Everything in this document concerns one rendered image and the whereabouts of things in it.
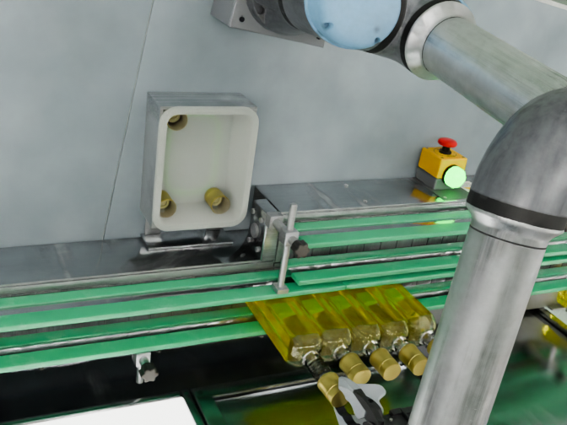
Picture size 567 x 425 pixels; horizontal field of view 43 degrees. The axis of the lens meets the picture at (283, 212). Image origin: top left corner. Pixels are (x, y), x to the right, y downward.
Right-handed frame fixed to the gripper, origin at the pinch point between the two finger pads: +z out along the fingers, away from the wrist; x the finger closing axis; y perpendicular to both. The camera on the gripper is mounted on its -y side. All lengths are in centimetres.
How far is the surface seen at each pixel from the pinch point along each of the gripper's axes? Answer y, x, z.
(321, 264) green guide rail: 10.4, 6.0, 27.5
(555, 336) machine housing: 72, -16, 21
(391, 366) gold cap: 11.0, 1.3, 2.6
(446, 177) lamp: 41, 19, 35
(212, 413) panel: -14.1, -11.8, 13.7
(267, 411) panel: -4.5, -12.5, 12.2
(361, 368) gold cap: 5.6, 1.8, 2.9
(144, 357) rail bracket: -23.8, -4.5, 21.5
